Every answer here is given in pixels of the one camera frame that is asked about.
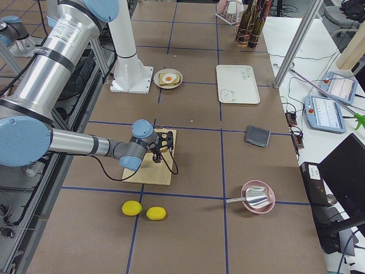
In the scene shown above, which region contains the pink bowl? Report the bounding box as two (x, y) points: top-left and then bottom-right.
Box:
(241, 180), (275, 214)

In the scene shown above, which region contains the cream bear serving tray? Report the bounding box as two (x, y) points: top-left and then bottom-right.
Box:
(216, 65), (260, 104)

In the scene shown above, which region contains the aluminium frame post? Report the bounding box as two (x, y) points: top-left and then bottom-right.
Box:
(273, 0), (323, 88)

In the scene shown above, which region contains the metal scoop spatula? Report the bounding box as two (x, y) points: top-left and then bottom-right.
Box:
(226, 186), (273, 209)

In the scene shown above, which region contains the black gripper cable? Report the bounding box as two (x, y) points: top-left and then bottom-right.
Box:
(96, 148), (180, 182)

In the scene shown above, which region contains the blue teach pendant near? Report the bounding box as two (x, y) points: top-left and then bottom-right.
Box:
(305, 95), (346, 134)

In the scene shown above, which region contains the white round plate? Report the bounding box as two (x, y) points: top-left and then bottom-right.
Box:
(153, 68), (183, 90)

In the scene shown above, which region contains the folded grey cloth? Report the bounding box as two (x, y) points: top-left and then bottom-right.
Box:
(245, 125), (271, 147)

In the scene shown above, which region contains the wooden cutting board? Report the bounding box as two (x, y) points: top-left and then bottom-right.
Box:
(121, 127), (177, 186)

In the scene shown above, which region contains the pink plate in rack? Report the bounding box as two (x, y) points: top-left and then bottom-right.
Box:
(217, 0), (228, 12)

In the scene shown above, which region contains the yellow sponge left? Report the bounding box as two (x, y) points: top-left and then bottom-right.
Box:
(121, 200), (143, 216)

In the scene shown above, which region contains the blue teach pendant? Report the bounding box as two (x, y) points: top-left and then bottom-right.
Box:
(321, 71), (358, 105)
(305, 95), (346, 134)

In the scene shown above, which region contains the yellow sponge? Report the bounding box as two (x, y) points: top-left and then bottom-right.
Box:
(121, 200), (143, 216)
(146, 207), (167, 220)

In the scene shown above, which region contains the white wire dish rack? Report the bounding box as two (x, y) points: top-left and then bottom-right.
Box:
(216, 0), (244, 25)

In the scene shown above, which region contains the fried egg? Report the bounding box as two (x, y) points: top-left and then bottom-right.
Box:
(162, 73), (176, 84)

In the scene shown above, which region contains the blue teach pendant far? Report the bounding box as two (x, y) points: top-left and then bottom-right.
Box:
(321, 71), (358, 105)

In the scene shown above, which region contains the copper wire bottle rack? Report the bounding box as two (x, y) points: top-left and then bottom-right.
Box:
(236, 0), (272, 48)

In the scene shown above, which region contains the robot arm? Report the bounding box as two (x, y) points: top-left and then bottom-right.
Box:
(1, 1), (173, 171)
(1, 15), (36, 57)

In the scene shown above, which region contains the yellow sponge right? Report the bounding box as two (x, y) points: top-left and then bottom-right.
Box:
(146, 207), (167, 220)

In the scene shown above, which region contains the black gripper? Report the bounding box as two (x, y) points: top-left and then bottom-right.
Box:
(152, 131), (174, 163)

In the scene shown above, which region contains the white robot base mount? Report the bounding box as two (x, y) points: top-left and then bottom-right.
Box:
(108, 1), (153, 94)

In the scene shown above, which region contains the black computer monitor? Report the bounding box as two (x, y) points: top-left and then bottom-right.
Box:
(316, 132), (365, 237)

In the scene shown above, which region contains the dark green wine bottle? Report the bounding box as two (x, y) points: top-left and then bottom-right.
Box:
(236, 1), (257, 46)

